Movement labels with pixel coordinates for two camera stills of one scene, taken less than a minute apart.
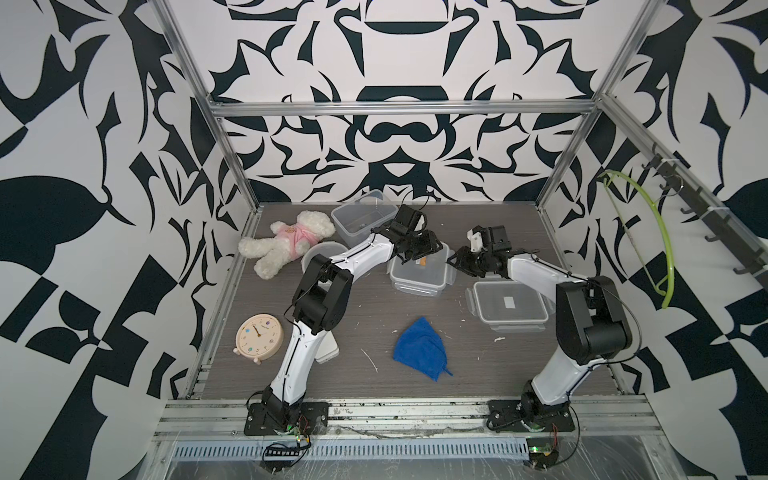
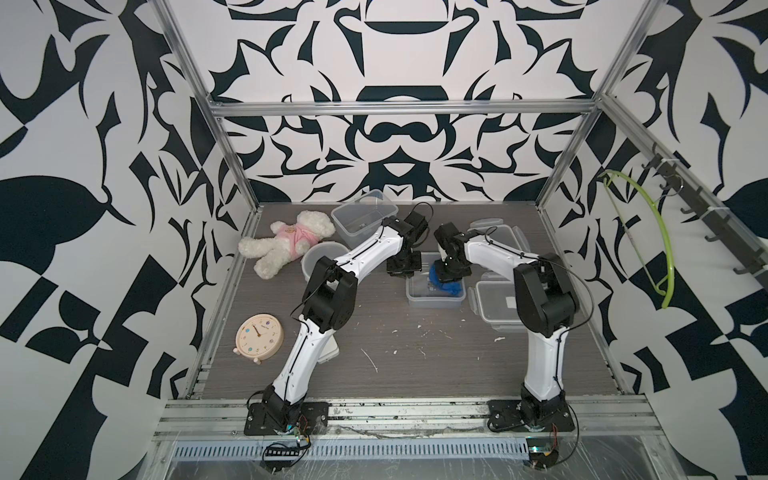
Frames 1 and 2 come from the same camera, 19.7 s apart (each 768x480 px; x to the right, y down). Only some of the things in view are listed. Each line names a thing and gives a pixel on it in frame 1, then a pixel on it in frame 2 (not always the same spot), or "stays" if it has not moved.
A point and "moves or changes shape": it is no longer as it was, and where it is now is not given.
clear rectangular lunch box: x=425 y=276 moves or changes shape
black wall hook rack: x=749 y=255 stays
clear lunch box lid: x=509 y=306 stays
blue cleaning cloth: x=421 y=348 → x=451 y=287
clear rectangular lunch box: x=355 y=220 stays
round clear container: x=326 y=249 stays
